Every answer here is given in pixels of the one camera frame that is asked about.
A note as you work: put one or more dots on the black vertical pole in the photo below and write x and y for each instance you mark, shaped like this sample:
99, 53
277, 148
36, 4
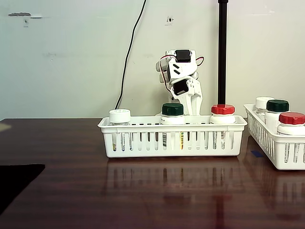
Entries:
222, 47

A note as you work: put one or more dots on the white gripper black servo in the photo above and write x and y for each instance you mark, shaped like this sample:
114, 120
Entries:
188, 97

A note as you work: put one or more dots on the blue tape strip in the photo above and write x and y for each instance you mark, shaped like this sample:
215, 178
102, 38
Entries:
257, 153

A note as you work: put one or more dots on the white plastic basket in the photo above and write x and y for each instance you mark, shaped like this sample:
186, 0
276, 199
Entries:
171, 153
286, 167

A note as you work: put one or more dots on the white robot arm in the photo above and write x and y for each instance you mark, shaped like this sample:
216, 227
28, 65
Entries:
183, 68

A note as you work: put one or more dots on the white-capped bottle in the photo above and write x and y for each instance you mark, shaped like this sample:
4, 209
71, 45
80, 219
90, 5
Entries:
119, 116
261, 102

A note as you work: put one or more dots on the green-capped bottle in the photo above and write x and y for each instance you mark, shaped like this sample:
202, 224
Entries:
172, 109
277, 105

